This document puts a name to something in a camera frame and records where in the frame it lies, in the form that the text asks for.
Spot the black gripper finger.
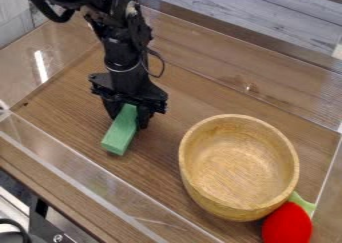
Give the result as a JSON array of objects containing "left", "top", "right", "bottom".
[
  {"left": 137, "top": 106, "right": 154, "bottom": 129},
  {"left": 102, "top": 98, "right": 125, "bottom": 119}
]

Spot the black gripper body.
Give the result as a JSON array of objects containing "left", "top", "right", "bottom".
[{"left": 89, "top": 69, "right": 169, "bottom": 114}]

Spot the green rectangular block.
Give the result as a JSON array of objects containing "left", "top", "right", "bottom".
[{"left": 102, "top": 104, "right": 138, "bottom": 155}]

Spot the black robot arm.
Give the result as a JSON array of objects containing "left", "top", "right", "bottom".
[{"left": 30, "top": 0, "right": 169, "bottom": 129}]

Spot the brown wooden bowl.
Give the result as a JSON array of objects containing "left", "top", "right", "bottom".
[{"left": 178, "top": 114, "right": 300, "bottom": 222}]

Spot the red plush strawberry toy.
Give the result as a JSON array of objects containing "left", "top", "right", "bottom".
[{"left": 262, "top": 192, "right": 317, "bottom": 243}]

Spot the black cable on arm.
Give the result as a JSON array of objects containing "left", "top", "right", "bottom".
[{"left": 141, "top": 48, "right": 166, "bottom": 79}]

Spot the clear acrylic front wall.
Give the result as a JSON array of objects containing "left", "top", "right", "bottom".
[{"left": 0, "top": 111, "right": 224, "bottom": 243}]

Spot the black table frame bracket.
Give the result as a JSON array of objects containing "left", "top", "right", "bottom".
[{"left": 30, "top": 198, "right": 78, "bottom": 243}]

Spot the black cable near floor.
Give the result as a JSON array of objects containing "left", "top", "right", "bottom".
[{"left": 0, "top": 217, "right": 38, "bottom": 243}]

